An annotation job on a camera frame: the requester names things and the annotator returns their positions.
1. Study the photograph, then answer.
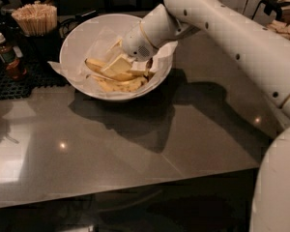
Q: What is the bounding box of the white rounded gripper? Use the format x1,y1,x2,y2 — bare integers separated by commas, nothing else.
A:
101,23,159,77

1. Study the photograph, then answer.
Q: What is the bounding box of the spotted yellow banana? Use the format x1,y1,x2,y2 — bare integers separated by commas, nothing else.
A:
85,58,154,81
93,76,148,92

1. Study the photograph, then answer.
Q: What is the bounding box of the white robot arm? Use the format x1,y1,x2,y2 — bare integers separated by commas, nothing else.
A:
123,0,290,232

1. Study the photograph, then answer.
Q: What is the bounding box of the white bowl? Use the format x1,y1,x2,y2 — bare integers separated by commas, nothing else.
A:
55,14,178,102

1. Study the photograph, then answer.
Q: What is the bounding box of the white paper liner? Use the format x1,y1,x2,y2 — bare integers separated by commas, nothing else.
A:
50,26,178,101

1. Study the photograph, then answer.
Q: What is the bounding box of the black rubber grid mat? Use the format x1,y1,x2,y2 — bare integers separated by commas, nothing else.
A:
0,54,69,100

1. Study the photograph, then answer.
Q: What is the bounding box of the black stir stick cup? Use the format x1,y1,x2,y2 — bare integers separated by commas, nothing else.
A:
25,29,62,69

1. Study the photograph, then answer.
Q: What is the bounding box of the bundle of wooden stir sticks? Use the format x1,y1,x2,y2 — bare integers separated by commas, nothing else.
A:
12,3,57,36

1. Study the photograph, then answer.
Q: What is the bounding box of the small brown sauce bottle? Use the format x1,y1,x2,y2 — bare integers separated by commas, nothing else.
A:
0,32,27,81

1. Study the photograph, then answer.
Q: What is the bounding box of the black cable with adapter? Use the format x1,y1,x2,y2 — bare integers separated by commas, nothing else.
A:
58,9,100,39

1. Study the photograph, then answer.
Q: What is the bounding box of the black wire condiment rack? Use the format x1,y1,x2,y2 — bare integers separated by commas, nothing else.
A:
251,0,290,24

